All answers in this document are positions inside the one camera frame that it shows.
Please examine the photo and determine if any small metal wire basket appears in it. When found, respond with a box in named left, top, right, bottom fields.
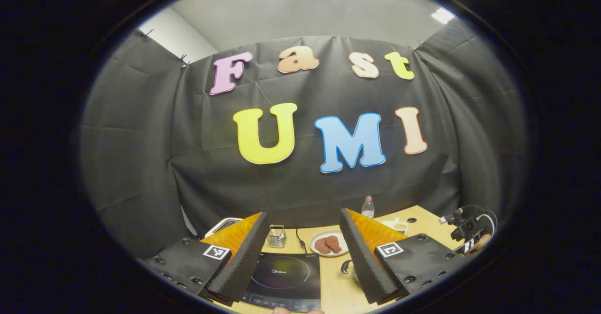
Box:
left=267, top=225, right=287, bottom=249

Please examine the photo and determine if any white toaster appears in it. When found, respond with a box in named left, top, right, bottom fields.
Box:
left=205, top=217, right=244, bottom=238

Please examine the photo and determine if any white round plate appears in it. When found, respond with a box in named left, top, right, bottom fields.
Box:
left=310, top=230, right=349, bottom=257

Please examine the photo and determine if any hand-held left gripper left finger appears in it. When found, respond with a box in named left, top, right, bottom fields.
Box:
left=143, top=212, right=269, bottom=305

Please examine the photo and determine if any white divided bean dish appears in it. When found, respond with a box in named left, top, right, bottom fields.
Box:
left=380, top=218, right=408, bottom=234

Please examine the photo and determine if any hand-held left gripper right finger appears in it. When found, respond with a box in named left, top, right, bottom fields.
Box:
left=339, top=208, right=470, bottom=305

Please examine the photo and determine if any black induction cooktop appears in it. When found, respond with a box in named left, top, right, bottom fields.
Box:
left=239, top=252, right=321, bottom=312

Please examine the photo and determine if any small ceiling light panel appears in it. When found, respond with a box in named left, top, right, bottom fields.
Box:
left=431, top=7, right=455, bottom=24

